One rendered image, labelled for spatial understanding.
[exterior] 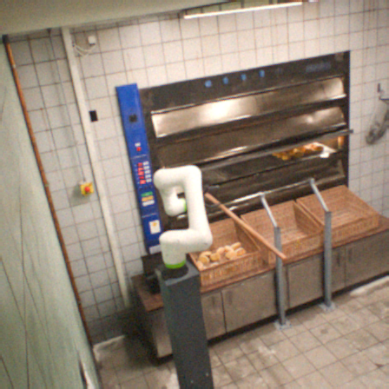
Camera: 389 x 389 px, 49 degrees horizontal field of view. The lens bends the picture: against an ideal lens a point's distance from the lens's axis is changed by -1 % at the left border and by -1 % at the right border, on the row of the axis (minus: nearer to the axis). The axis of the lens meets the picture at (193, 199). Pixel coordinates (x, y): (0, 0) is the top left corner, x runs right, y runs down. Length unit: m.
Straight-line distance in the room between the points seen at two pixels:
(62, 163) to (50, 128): 0.27
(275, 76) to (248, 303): 1.90
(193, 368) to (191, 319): 0.37
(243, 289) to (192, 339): 0.99
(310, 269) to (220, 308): 0.87
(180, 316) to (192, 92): 1.75
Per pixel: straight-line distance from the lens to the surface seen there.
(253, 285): 3.63
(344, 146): 4.37
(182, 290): 2.53
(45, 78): 3.24
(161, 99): 3.42
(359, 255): 4.18
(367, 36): 4.34
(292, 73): 3.90
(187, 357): 2.82
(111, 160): 3.39
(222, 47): 3.56
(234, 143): 3.70
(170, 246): 2.40
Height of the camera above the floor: 2.56
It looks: 23 degrees down
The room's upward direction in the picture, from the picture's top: 8 degrees counter-clockwise
